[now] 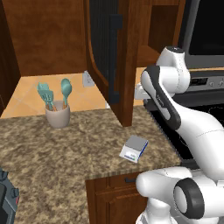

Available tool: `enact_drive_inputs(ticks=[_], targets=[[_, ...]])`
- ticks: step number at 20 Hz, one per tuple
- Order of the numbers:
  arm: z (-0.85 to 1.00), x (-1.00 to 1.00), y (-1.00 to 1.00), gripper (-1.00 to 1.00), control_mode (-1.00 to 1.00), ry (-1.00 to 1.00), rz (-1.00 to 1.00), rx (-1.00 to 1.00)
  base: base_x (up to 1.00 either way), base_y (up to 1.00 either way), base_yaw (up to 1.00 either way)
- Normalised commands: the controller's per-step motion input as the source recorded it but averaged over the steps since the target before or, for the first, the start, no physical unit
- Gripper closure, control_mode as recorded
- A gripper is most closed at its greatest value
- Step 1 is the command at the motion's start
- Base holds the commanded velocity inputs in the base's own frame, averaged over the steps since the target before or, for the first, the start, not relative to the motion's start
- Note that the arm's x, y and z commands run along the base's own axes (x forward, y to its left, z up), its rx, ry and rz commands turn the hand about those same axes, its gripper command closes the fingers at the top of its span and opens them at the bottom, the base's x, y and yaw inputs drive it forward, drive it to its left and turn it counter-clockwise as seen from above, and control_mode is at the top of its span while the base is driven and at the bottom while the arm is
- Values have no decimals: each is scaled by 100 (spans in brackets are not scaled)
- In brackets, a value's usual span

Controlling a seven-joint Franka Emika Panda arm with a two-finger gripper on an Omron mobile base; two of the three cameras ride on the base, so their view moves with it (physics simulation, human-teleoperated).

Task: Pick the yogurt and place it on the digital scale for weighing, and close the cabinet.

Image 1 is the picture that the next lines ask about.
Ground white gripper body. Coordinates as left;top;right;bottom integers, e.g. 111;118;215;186
134;82;152;101

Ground open wooden cabinet door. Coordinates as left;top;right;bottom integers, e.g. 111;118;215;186
83;0;140;128

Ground open wooden cabinet interior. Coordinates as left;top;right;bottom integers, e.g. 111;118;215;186
136;0;186;68

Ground wooden base cabinet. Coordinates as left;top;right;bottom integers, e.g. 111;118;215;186
84;171;151;224

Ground dark wooden tall cabinet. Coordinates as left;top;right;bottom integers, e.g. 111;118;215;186
0;0;22;116

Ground teal spoon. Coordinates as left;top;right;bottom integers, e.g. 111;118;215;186
59;78;73;109

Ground beige utensil pot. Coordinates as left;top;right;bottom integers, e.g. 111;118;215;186
45;100;71;130

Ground silver black microwave oven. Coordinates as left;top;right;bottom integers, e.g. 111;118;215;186
178;0;224;70

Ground teal slotted spatula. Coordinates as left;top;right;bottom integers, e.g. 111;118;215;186
36;81;56;112

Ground dark grey small appliance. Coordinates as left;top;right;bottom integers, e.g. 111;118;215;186
0;167;20;224

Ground white wall outlet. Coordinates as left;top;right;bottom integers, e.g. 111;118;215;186
81;70;96;88

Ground dark drawer handle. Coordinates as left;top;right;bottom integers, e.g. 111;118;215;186
124;176;138;185

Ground wooden wall cabinet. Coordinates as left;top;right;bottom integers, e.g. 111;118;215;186
2;0;89;78

